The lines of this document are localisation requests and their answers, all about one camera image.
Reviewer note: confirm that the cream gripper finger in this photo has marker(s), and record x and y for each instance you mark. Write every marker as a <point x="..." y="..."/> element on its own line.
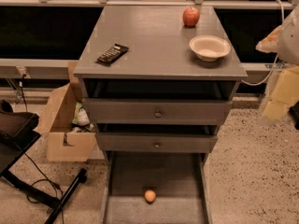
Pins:
<point x="284" y="95"/>
<point x="269" y="43"/>

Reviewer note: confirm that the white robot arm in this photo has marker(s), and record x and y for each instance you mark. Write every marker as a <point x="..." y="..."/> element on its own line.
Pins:
<point x="284" y="41"/>

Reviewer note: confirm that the grey top drawer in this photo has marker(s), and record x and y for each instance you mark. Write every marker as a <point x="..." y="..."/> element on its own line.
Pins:
<point x="156" y="101"/>

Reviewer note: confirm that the cardboard box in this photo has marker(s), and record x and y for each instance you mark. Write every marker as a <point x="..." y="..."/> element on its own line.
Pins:
<point x="65" y="144"/>

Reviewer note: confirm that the red apple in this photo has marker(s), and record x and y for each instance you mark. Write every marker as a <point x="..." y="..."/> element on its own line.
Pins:
<point x="191" y="16"/>

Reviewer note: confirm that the grey bottom drawer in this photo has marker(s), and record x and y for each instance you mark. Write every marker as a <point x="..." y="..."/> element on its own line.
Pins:
<point x="177" y="178"/>

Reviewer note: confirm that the white green plush toy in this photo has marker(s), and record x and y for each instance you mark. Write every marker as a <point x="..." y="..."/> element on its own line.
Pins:
<point x="80" y="116"/>

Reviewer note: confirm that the grey drawer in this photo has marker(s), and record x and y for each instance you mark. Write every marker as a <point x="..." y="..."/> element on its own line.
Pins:
<point x="177" y="178"/>
<point x="156" y="101"/>
<point x="156" y="138"/>

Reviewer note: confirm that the grey drawer cabinet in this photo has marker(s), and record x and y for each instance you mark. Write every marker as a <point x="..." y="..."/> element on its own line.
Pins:
<point x="159" y="49"/>

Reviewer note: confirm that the black stand with legs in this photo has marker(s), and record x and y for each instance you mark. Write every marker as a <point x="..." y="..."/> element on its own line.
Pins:
<point x="17" y="135"/>

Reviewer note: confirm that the orange fruit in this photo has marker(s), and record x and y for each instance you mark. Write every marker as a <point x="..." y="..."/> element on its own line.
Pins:
<point x="150" y="196"/>

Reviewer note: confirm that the white bowl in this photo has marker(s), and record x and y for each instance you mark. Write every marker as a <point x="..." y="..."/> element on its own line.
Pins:
<point x="209" y="48"/>

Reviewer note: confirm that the black calculator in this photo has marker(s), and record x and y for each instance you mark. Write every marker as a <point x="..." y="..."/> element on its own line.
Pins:
<point x="112" y="54"/>

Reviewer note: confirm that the grey middle drawer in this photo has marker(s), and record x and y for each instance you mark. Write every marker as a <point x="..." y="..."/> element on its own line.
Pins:
<point x="156" y="138"/>

